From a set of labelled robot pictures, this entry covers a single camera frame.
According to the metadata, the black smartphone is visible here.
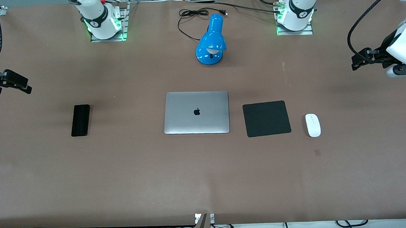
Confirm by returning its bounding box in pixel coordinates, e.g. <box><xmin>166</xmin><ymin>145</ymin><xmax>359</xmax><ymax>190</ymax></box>
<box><xmin>69</xmin><ymin>104</ymin><xmax>92</xmax><ymax>138</ymax></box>

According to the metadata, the white computer mouse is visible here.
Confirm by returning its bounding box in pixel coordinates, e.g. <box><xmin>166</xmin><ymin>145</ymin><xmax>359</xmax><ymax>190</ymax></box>
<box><xmin>305</xmin><ymin>113</ymin><xmax>322</xmax><ymax>138</ymax></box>

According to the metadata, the black mouse pad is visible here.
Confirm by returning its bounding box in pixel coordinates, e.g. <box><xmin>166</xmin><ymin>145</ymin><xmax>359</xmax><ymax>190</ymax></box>
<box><xmin>242</xmin><ymin>100</ymin><xmax>292</xmax><ymax>138</ymax></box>

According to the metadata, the blue desk lamp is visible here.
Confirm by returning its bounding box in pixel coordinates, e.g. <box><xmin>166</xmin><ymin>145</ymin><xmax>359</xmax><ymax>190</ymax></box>
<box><xmin>193</xmin><ymin>13</ymin><xmax>228</xmax><ymax>67</ymax></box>

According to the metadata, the silver closed laptop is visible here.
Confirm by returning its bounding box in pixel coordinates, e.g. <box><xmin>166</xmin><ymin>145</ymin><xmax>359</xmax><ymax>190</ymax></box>
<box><xmin>161</xmin><ymin>89</ymin><xmax>231</xmax><ymax>138</ymax></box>

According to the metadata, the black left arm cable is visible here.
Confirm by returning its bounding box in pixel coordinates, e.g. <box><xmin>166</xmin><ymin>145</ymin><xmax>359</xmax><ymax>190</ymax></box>
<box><xmin>345</xmin><ymin>0</ymin><xmax>406</xmax><ymax>61</ymax></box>

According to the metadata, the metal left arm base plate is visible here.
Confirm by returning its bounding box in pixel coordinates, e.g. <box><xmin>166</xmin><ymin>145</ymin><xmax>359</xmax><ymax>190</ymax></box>
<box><xmin>275</xmin><ymin>14</ymin><xmax>314</xmax><ymax>37</ymax></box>

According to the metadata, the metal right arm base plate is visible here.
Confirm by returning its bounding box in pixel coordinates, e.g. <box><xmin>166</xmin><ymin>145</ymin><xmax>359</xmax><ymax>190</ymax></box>
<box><xmin>88</xmin><ymin>2</ymin><xmax>130</xmax><ymax>43</ymax></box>

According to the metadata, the black cable to arm base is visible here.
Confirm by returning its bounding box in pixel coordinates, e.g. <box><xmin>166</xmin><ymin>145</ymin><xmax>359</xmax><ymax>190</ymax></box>
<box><xmin>195</xmin><ymin>0</ymin><xmax>283</xmax><ymax>19</ymax></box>

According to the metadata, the black lamp power cord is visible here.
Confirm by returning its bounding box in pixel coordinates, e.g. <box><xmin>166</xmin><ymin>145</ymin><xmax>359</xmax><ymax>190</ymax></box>
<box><xmin>177</xmin><ymin>6</ymin><xmax>230</xmax><ymax>43</ymax></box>

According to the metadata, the small metal table bracket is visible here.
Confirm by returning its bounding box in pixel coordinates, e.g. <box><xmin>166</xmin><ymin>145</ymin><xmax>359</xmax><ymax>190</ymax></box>
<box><xmin>194</xmin><ymin>213</ymin><xmax>215</xmax><ymax>225</ymax></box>

